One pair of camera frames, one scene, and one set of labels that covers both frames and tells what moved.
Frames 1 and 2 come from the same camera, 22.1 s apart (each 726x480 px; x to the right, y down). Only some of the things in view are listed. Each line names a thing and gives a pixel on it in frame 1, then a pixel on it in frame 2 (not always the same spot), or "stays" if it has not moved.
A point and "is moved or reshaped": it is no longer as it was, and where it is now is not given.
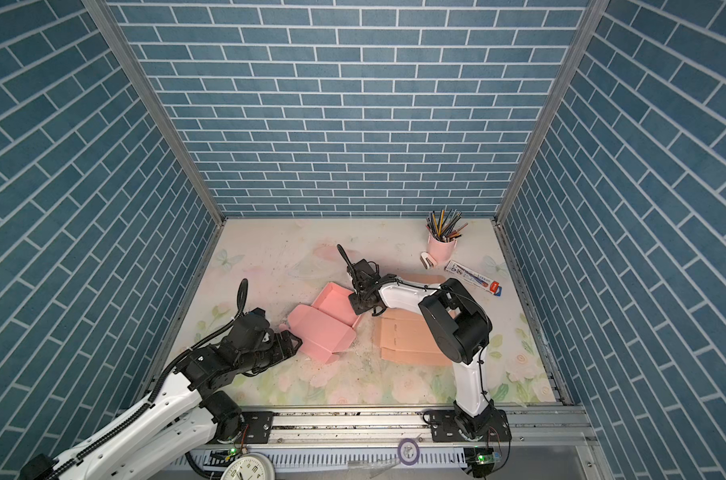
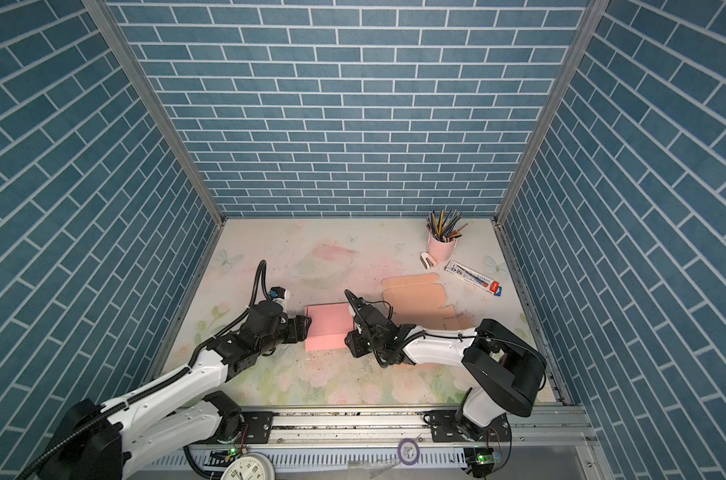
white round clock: [249, 466] stays
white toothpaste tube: [472, 277] stays
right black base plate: [445, 428] stays
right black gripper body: [359, 301] → [376, 346]
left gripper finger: [290, 343] → [298, 328]
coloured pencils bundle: [445, 227] stays
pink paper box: [326, 326] is moved or reshaped
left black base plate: [257, 426] stays
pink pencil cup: [441, 251] stays
